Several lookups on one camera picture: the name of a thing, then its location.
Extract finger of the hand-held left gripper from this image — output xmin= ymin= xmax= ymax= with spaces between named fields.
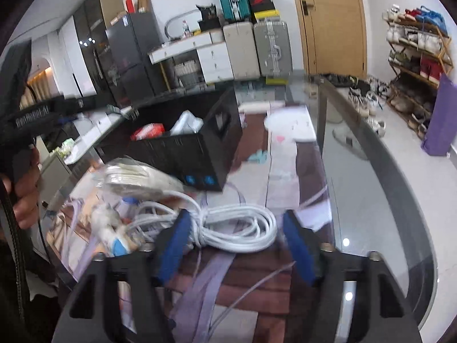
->
xmin=83 ymin=95 xmax=141 ymax=121

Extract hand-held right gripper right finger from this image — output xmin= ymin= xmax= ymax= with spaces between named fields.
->
xmin=283 ymin=209 xmax=424 ymax=343

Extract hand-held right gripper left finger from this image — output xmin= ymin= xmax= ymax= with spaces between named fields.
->
xmin=52 ymin=208 xmax=193 ymax=343

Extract red green snack packet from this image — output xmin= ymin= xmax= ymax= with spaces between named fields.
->
xmin=130 ymin=123 xmax=165 ymax=141

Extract white cable bundle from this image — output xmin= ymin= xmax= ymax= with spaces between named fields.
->
xmin=179 ymin=189 xmax=278 ymax=254

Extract translucent printed plastic bag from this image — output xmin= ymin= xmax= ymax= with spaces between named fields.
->
xmin=169 ymin=110 xmax=204 ymax=136

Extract black cardboard box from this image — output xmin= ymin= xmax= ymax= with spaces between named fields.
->
xmin=98 ymin=87 xmax=244 ymax=192

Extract person's left hand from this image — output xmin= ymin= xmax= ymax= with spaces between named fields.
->
xmin=8 ymin=147 xmax=41 ymax=230

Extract beige curtains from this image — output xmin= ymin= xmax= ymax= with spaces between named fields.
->
xmin=19 ymin=68 xmax=54 ymax=109

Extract white side table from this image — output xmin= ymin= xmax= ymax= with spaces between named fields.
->
xmin=64 ymin=109 xmax=125 ymax=165

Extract white wardrobe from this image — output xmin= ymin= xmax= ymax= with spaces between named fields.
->
xmin=46 ymin=16 xmax=84 ymax=97

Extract dark grey refrigerator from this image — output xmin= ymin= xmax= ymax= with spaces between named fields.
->
xmin=105 ymin=11 xmax=170 ymax=104

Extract pale green small object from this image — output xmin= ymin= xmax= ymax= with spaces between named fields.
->
xmin=57 ymin=142 xmax=77 ymax=158

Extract printed desk mat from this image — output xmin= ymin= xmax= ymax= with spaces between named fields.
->
xmin=46 ymin=102 xmax=336 ymax=343

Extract dark glass cabinet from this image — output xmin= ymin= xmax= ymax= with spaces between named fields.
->
xmin=73 ymin=0 xmax=124 ymax=108

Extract wicker basket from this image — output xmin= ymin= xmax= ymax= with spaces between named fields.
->
xmin=174 ymin=61 xmax=199 ymax=86

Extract rounded vanity mirror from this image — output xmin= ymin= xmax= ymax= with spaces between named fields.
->
xmin=164 ymin=9 xmax=201 ymax=40

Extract white dresser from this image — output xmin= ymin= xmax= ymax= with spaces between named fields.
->
xmin=148 ymin=30 xmax=234 ymax=86

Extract black bag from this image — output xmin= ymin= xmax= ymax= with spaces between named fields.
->
xmin=196 ymin=3 xmax=222 ymax=31

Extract beige suitcase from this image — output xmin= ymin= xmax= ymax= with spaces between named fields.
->
xmin=223 ymin=21 xmax=260 ymax=81

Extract pile of shoes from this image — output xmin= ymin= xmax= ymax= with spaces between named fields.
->
xmin=321 ymin=73 xmax=388 ymax=138

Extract silver suitcase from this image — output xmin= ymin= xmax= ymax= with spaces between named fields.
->
xmin=253 ymin=19 xmax=292 ymax=77

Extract yellow black shoe box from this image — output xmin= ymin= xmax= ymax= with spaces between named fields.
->
xmin=254 ymin=10 xmax=281 ymax=22

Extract purple hanging bag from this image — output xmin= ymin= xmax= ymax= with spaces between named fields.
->
xmin=421 ymin=74 xmax=457 ymax=157

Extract wooden door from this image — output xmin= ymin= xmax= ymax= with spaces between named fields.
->
xmin=288 ymin=0 xmax=368 ymax=75

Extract wooden shoe rack with shoes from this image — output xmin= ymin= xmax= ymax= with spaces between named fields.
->
xmin=383 ymin=4 xmax=451 ymax=138

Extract thin white cable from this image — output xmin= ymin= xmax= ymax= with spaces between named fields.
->
xmin=125 ymin=200 xmax=179 ymax=247

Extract bagged cream flat cable coil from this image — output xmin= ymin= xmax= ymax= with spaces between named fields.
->
xmin=93 ymin=157 xmax=184 ymax=201

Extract black braided cable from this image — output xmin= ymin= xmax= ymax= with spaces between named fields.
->
xmin=0 ymin=179 xmax=29 ymax=329

